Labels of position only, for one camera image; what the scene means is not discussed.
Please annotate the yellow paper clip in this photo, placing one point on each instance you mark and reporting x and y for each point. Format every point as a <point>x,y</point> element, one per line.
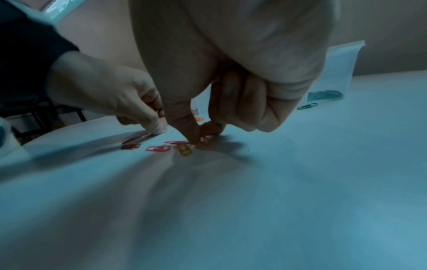
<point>184,150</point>

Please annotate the person's left hand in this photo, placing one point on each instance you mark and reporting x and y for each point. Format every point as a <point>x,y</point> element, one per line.
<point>106,89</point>

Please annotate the red paper clip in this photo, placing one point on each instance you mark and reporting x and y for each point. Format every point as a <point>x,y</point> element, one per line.
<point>176,142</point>
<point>157,148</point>
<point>130,146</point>
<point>136,138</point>

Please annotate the person's right hand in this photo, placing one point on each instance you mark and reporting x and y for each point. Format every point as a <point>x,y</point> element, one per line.
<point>233,39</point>

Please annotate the dark green paper clip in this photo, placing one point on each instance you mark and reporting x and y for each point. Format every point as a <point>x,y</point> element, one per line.
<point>307,106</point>

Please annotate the black metal chair frame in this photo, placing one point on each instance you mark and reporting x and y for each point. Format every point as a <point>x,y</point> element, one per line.
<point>36,116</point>

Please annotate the teal glossy object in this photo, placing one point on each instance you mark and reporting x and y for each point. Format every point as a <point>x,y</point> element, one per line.
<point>60,8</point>

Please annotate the clear plastic zip bag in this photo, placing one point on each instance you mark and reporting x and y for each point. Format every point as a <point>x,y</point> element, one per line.
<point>337,68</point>

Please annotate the person's left forearm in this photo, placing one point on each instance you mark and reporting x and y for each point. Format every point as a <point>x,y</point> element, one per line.
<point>30,52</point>

